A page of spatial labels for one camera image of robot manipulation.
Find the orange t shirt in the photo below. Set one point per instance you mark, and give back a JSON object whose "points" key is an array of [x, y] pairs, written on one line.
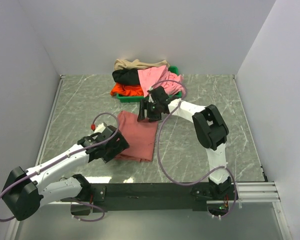
{"points": [[127, 90]]}

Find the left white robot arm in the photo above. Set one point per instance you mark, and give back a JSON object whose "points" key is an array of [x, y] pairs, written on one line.
{"points": [[25, 191]]}

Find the light pink t shirt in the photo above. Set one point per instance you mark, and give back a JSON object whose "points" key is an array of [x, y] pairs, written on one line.
{"points": [[160, 76]]}

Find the dusty rose t shirt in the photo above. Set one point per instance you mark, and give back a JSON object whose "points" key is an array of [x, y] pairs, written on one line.
{"points": [[140, 136]]}

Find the aluminium frame rail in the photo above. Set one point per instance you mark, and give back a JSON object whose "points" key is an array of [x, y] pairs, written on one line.
{"points": [[81, 98]]}

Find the black t shirt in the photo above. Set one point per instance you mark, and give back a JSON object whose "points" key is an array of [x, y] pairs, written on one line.
{"points": [[125, 76]]}

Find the beige t shirt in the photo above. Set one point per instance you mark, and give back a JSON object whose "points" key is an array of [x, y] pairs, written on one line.
{"points": [[121, 64]]}

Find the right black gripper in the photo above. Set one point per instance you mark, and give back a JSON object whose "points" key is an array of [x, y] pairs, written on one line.
{"points": [[145, 105]]}

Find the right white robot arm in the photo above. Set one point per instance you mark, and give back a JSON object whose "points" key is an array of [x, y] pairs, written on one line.
{"points": [[211, 132]]}

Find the black base crossbar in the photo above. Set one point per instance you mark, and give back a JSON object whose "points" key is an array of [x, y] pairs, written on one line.
{"points": [[153, 196]]}

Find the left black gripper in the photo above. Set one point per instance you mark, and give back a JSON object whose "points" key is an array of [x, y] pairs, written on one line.
{"points": [[120, 145]]}

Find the green plastic tray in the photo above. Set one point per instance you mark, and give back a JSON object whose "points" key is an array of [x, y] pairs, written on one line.
{"points": [[133, 99]]}

